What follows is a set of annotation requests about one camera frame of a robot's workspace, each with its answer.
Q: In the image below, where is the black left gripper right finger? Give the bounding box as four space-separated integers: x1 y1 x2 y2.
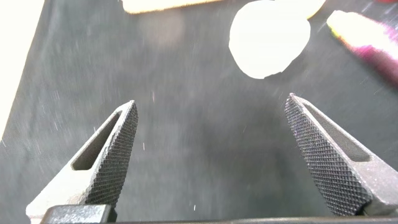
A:
284 92 398 217

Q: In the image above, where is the wicker basket with household items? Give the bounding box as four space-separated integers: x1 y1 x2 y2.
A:
121 0 224 15

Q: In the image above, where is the yellow toy pear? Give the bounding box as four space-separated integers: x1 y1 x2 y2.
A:
306 0 326 20

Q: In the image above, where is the purple toy eggplant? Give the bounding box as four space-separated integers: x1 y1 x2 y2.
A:
326 9 398 85

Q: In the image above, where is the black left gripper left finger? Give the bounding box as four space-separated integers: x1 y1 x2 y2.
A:
25 99 139 224

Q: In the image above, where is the white round ridged disc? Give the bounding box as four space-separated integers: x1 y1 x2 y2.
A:
228 0 312 80

